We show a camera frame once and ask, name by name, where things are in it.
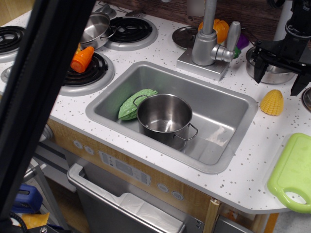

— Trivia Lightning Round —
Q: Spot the back right stove burner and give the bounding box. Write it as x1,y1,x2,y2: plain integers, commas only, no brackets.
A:
104,17,158,51

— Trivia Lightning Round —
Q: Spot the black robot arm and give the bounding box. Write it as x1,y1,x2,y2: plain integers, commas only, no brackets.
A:
251,0,311,96

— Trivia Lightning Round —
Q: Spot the yellow toy corn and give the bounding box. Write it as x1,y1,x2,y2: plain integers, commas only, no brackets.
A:
260,89,284,116

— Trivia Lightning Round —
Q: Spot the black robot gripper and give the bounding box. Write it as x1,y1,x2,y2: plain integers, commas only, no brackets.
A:
251,40,311,96

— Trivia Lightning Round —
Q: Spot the grey control panel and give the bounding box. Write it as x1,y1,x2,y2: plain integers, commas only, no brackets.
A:
98,150,151,186

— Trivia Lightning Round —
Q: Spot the silver toy faucet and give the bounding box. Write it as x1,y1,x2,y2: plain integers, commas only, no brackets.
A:
176,0,241,81

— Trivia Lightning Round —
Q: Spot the steel pot in sink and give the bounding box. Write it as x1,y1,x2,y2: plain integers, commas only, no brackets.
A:
137,94,198,150

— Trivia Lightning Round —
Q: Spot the silver dishwasher door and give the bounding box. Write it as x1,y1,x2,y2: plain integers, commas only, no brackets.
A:
67,163,204,233

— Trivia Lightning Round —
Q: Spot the back left stove burner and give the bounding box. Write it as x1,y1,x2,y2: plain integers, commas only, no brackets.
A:
0,26,26,63

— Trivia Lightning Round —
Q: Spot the green toy leafy vegetable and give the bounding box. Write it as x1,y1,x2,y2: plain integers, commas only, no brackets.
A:
118,89,157,121

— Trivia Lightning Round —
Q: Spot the stove burner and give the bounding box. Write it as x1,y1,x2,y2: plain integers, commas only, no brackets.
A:
0,26,26,63
59,53,115,97
104,17,158,51

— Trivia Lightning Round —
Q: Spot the silver stove knob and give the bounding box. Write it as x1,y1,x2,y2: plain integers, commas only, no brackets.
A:
39,124,53,142

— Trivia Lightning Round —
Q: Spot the front right stove burner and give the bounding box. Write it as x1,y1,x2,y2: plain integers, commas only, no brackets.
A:
59,53,115,97

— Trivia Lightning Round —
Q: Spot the black camera frame bar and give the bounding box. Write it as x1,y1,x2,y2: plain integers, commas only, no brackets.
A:
0,0,95,231

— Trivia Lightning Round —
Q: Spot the dark round pot lid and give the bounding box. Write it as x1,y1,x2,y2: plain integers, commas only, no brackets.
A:
172,26,198,49

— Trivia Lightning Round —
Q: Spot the orange toy pepper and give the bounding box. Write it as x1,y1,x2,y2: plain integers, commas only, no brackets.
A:
213,19,229,44

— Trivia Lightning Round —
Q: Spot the purple toy eggplant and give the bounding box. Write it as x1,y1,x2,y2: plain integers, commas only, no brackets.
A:
237,34,249,50

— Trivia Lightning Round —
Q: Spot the metal spatula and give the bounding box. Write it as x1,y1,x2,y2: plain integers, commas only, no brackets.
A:
115,7,147,18

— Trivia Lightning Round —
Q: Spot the steel pot under gripper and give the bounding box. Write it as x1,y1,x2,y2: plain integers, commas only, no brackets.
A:
246,47,295,84

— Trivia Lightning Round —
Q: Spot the green plastic cutting board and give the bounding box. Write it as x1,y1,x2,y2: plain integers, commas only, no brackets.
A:
267,133,311,214

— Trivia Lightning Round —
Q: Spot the steel bowl pan on stove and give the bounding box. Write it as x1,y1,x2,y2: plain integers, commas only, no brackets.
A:
80,12,117,50

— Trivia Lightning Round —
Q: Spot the orange toy carrot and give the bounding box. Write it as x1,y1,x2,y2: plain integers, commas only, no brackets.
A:
70,46,95,73

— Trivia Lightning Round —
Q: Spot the blue tool handle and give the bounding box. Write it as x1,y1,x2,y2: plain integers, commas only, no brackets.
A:
11,184,43,214

